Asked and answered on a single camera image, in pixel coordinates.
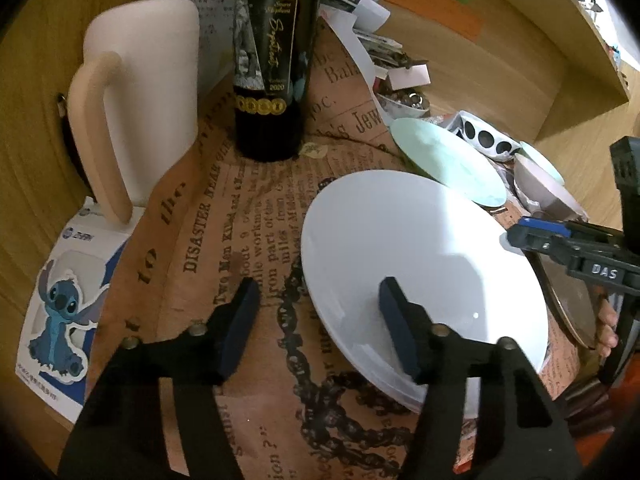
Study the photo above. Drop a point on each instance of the cartoon sticker flyer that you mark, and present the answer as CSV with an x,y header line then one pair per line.
x,y
60,310

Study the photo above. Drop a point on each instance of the pinkish white bowl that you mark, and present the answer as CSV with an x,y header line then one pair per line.
x,y
545,190

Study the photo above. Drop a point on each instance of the cream ceramic pitcher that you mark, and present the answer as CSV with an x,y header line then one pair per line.
x,y
145,85

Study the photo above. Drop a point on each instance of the handwritten white paper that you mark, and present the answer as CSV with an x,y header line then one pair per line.
x,y
210,25

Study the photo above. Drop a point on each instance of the person's right hand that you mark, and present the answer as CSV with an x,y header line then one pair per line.
x,y
607,332

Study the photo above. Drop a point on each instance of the brown newsprint table cloth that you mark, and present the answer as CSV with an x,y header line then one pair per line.
x,y
240,220

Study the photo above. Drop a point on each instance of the white bowl with black dots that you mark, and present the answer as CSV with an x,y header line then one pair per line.
x,y
480,137

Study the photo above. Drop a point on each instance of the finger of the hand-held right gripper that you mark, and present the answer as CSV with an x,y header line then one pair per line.
x,y
545,225
542,247

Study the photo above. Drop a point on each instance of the wooden shelf board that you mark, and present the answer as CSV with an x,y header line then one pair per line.
x,y
585,20

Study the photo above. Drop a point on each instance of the dark glass plate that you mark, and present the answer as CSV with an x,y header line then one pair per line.
x,y
570,305

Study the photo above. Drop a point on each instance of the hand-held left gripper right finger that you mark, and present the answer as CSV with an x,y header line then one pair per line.
x,y
397,332

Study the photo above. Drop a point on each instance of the small white card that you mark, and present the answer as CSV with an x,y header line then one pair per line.
x,y
410,77

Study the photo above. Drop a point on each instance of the small bowl of glass marbles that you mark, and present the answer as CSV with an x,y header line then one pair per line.
x,y
405,102

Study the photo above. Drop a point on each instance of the dark wine bottle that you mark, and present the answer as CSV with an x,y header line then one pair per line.
x,y
270,125

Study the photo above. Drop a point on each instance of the small mint green plate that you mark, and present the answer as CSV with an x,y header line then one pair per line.
x,y
542,160

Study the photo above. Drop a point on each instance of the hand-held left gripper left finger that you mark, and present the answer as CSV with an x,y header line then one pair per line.
x,y
240,332

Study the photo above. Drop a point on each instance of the white plate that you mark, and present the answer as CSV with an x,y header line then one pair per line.
x,y
400,230

